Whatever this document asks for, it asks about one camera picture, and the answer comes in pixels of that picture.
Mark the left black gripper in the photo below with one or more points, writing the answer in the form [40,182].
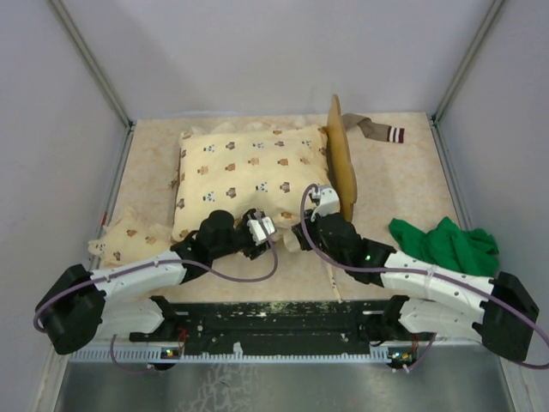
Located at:
[254,251]

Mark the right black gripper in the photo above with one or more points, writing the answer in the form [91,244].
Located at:
[309,224]

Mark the wooden pet bed frame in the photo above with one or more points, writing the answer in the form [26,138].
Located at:
[341,163]

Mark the cream animal print cushion cover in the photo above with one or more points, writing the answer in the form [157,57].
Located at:
[300,276]

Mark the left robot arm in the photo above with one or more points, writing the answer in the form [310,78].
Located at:
[83,305]

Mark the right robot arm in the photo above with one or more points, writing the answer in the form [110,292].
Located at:
[429,274]

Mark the small cream animal pillow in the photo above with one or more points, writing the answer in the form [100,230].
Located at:
[131,238]

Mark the brown striped sock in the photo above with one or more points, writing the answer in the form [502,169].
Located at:
[372,130]

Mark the green cloth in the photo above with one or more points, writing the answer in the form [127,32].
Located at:
[472,252]

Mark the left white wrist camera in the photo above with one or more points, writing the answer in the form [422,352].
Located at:
[261,229]

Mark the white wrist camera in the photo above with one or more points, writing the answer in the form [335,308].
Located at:
[326,200]
[261,229]

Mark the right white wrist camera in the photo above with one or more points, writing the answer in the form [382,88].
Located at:
[326,200]

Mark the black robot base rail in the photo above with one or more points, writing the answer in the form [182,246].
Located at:
[379,331]

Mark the right aluminium frame post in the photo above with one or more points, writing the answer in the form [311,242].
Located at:
[488,22]

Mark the aluminium frame post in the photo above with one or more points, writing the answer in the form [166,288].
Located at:
[488,22]
[91,63]

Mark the left aluminium frame post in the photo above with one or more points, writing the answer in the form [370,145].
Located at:
[91,63]

